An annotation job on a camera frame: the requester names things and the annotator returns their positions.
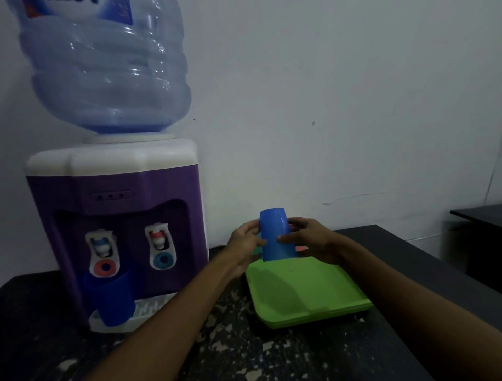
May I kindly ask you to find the blue-capped dispenser tap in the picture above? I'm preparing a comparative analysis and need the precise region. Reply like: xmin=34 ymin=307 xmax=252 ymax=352
xmin=85 ymin=229 xmax=120 ymax=278

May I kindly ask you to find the purple white water dispenser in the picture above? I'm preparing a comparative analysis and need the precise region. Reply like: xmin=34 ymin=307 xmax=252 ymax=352
xmin=26 ymin=133 xmax=209 ymax=334

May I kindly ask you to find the blue plastic cup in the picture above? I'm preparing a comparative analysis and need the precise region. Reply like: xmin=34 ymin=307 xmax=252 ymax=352
xmin=82 ymin=268 xmax=136 ymax=327
xmin=259 ymin=208 xmax=299 ymax=262

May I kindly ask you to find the person's left hand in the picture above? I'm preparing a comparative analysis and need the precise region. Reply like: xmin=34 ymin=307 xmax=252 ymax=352
xmin=223 ymin=219 xmax=268 ymax=278

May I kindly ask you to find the person's left forearm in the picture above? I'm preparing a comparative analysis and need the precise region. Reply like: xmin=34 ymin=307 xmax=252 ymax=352
xmin=84 ymin=251 xmax=241 ymax=381

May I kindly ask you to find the person's right hand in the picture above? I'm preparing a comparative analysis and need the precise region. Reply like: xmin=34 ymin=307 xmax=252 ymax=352
xmin=277 ymin=218 xmax=347 ymax=265

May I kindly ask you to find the clear blue water jug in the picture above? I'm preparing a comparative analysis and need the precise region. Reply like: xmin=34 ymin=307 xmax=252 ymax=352
xmin=5 ymin=0 xmax=192 ymax=135

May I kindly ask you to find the white drip tray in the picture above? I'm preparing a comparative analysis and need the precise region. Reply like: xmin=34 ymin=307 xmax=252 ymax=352
xmin=89 ymin=292 xmax=178 ymax=334

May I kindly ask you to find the black side table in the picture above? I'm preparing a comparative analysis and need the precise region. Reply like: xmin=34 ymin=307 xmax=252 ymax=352
xmin=450 ymin=204 xmax=502 ymax=293

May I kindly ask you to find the red-capped dispenser tap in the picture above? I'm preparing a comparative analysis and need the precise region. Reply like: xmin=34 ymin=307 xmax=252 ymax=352
xmin=144 ymin=222 xmax=177 ymax=271

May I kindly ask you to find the green plastic tray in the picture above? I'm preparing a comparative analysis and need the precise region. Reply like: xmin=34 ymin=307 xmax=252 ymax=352
xmin=246 ymin=246 xmax=373 ymax=329

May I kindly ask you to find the person's right forearm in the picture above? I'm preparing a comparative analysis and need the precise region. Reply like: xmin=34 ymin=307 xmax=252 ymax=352
xmin=332 ymin=232 xmax=502 ymax=381

